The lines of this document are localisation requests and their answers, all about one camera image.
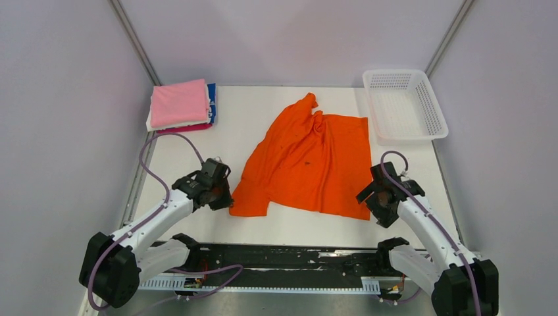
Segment white folded t shirt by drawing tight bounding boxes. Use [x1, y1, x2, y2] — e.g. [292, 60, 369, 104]
[145, 85, 213, 132]

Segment blue folded t shirt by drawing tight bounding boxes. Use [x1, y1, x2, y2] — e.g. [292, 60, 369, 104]
[207, 83, 217, 124]

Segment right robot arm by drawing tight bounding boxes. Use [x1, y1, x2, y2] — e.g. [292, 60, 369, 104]
[357, 162, 499, 315]

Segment red folded t shirt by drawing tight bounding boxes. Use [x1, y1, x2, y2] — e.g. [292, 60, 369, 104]
[157, 123, 213, 134]

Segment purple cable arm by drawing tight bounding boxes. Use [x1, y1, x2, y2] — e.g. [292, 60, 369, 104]
[377, 150, 482, 316]
[88, 132, 245, 311]

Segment white plastic basket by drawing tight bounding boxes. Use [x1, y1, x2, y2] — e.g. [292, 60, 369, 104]
[363, 69, 449, 145]

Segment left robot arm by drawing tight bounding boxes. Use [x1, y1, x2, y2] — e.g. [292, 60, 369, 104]
[79, 158, 233, 311]

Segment orange t shirt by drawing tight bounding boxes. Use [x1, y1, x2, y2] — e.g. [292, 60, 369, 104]
[229, 93, 372, 221]

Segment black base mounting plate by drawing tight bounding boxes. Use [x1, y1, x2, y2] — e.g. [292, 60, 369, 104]
[178, 243, 403, 290]

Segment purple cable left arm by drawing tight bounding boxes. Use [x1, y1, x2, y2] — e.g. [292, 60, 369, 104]
[88, 132, 245, 311]

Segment aluminium frame post right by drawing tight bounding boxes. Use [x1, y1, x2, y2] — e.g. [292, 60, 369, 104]
[424, 0, 476, 78]

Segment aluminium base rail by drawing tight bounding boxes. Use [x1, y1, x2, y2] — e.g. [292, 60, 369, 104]
[79, 235, 407, 308]

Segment aluminium frame post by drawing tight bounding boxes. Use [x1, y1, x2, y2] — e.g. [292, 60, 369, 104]
[108, 0, 161, 86]
[424, 0, 476, 78]

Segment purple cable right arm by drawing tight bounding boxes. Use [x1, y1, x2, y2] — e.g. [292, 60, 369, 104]
[377, 150, 482, 316]

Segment aluminium frame post left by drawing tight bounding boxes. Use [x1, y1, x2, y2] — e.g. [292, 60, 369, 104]
[108, 0, 161, 86]

